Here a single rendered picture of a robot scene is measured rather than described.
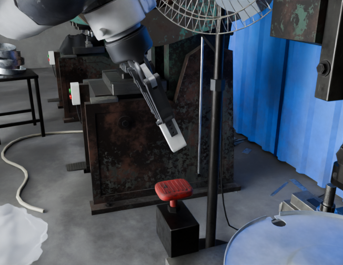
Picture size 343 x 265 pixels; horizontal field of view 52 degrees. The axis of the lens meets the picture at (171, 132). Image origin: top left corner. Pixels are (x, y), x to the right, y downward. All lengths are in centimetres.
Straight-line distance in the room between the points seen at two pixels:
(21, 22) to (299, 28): 38
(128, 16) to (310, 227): 43
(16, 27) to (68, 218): 158
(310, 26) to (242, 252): 31
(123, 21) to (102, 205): 160
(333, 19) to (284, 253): 31
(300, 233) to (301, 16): 31
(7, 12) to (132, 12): 17
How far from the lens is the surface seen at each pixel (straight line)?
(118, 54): 58
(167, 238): 72
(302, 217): 62
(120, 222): 197
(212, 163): 138
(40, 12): 51
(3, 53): 314
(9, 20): 56
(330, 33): 48
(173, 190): 70
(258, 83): 288
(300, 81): 248
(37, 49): 690
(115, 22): 56
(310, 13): 49
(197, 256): 73
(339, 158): 47
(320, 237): 58
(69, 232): 195
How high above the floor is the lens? 111
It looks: 20 degrees down
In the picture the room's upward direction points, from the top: straight up
